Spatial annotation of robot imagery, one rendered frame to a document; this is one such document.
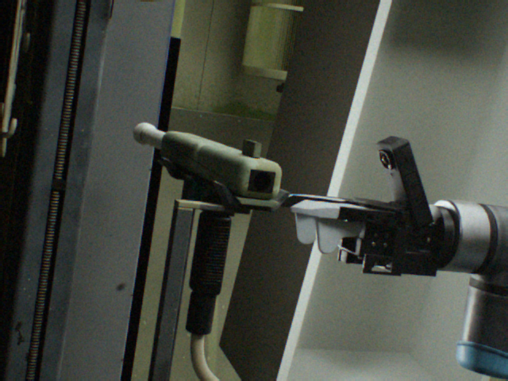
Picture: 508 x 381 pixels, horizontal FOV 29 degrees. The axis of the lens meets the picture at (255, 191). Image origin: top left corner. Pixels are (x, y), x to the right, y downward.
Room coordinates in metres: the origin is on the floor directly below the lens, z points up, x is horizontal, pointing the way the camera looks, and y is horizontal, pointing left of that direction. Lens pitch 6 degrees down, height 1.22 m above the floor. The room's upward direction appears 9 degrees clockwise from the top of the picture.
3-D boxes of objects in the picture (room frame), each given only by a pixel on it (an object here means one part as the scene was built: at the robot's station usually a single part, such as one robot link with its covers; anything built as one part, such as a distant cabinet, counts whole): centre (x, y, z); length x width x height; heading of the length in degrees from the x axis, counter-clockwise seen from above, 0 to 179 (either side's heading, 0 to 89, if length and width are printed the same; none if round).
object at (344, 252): (1.18, -0.18, 1.06); 0.12 x 0.08 x 0.09; 112
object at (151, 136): (1.20, 0.09, 1.05); 0.49 x 0.05 x 0.23; 22
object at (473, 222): (1.22, -0.25, 1.07); 0.10 x 0.05 x 0.09; 22
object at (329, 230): (1.12, -0.09, 1.07); 0.09 x 0.03 x 0.06; 121
